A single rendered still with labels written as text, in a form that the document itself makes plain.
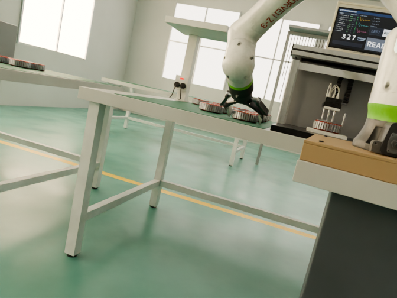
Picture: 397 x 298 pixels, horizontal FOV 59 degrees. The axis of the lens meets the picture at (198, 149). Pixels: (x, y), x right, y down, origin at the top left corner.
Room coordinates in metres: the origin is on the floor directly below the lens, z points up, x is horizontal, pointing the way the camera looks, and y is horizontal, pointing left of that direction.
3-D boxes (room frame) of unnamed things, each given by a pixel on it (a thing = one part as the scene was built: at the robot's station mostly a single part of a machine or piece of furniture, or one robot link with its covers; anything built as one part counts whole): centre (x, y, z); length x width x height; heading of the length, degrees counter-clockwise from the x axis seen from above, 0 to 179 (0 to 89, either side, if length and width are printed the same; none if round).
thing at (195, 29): (2.20, 0.12, 0.98); 0.37 x 0.35 x 0.46; 75
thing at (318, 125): (1.44, -0.49, 0.80); 0.11 x 0.11 x 0.04
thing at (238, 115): (1.52, -0.16, 0.77); 0.11 x 0.11 x 0.04
